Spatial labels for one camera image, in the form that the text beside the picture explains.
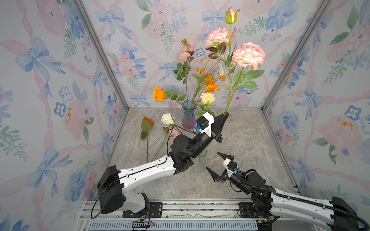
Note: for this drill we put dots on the dark orange flower stem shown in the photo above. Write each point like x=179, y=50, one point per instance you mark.
x=146, y=126

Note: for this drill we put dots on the right corner aluminium post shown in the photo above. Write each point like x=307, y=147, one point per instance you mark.
x=300, y=46

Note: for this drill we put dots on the white flower stem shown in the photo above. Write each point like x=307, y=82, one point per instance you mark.
x=215, y=68

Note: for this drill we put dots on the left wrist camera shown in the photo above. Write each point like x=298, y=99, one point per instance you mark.
x=204, y=124

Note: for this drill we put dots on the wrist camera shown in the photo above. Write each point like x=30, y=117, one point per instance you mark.
x=204, y=124
x=231, y=167

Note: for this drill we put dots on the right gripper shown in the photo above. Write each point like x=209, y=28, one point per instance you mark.
x=218, y=178

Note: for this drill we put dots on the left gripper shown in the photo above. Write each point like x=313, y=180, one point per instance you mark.
x=215, y=133

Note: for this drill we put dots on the aluminium front rail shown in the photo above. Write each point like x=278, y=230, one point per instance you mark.
x=188, y=215

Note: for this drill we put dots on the corner aluminium post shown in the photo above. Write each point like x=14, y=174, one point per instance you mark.
x=300, y=46
x=82, y=13

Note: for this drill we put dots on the large orange ranunculus stem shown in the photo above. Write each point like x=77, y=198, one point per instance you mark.
x=161, y=95

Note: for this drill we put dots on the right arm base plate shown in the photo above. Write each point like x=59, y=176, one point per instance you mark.
x=248, y=210

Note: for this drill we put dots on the clear frosted glass vase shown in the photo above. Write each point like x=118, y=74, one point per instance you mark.
x=200, y=162

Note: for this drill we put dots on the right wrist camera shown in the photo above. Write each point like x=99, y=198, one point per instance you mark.
x=231, y=167

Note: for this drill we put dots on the pink rose flower stem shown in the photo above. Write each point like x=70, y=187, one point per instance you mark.
x=184, y=58

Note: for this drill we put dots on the orange poppy flower stem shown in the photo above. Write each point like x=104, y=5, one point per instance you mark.
x=202, y=86

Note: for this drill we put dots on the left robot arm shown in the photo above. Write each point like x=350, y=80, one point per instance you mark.
x=115, y=188

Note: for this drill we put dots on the left corner aluminium post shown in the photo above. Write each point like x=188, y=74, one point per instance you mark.
x=82, y=13

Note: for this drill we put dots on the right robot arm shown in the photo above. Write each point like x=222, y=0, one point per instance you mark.
x=268, y=202

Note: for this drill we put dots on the blue purple glass vase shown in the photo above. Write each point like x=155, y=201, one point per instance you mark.
x=189, y=118

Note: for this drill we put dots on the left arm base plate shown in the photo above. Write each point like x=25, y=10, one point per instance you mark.
x=154, y=210

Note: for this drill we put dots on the white rosebud stem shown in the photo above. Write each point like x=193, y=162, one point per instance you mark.
x=168, y=119

